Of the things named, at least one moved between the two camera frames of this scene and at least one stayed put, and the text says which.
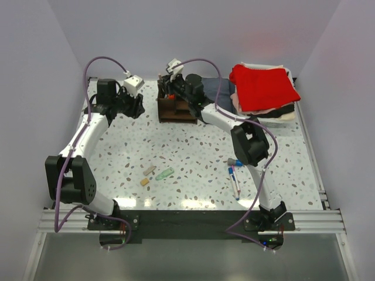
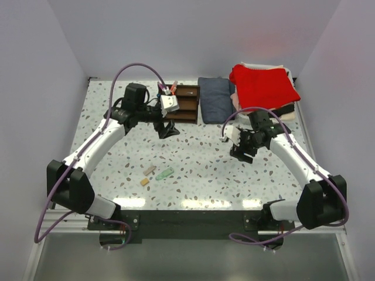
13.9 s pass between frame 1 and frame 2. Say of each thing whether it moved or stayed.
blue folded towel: stayed
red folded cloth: stayed
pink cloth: stayed
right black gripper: moved
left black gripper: moved
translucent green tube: stayed
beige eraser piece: stayed
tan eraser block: stayed
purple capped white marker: moved
